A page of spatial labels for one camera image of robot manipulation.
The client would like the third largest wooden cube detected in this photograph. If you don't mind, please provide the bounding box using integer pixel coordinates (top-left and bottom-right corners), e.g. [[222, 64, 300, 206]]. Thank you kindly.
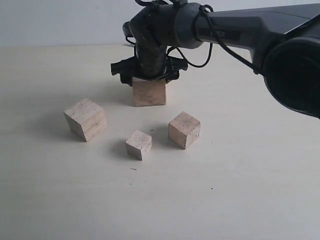
[[168, 111, 201, 150]]

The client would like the second largest wooden cube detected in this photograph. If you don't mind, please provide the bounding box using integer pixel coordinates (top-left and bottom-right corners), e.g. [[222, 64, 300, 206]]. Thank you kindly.
[[63, 98, 107, 142]]

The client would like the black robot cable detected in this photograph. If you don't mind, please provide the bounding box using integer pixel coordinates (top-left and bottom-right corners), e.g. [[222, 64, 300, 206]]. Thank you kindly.
[[164, 4, 263, 76]]

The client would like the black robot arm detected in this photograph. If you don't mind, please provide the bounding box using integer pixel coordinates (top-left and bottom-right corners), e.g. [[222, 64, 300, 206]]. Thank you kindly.
[[110, 0, 320, 118]]

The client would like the smallest wooden cube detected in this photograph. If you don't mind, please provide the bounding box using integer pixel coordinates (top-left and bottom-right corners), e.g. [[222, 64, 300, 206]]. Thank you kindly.
[[125, 130, 152, 161]]

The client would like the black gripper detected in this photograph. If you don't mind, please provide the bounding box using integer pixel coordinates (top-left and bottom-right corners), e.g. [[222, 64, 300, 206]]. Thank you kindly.
[[110, 56, 188, 87]]

